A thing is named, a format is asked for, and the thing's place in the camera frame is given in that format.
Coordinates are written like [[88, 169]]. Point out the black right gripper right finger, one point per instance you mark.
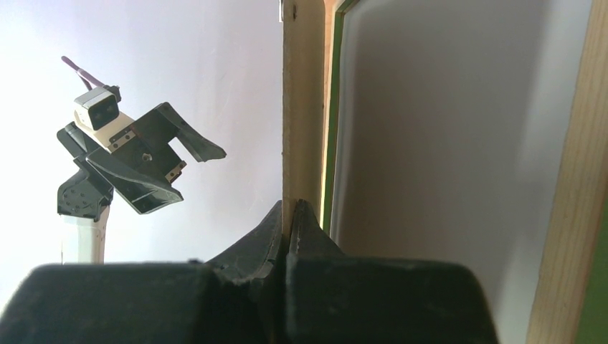
[[331, 297]]

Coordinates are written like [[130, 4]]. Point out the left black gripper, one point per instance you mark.
[[141, 170]]

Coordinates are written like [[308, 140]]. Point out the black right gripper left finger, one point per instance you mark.
[[229, 299]]

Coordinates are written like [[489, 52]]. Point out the wooden picture frame green trim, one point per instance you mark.
[[570, 190]]

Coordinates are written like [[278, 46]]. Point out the brown cardboard backing board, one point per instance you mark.
[[302, 103]]

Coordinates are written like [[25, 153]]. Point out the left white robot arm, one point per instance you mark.
[[84, 199]]

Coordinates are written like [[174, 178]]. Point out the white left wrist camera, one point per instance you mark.
[[98, 116]]

